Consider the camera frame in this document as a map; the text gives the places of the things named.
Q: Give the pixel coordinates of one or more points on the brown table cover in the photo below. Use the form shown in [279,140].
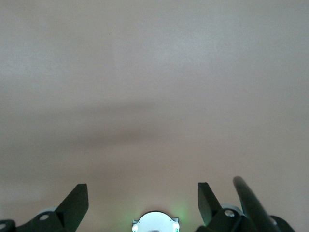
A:
[154,72]

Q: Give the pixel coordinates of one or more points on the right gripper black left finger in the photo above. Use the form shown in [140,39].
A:
[70,207]

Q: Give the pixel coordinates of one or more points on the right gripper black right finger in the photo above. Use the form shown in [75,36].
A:
[210,212]

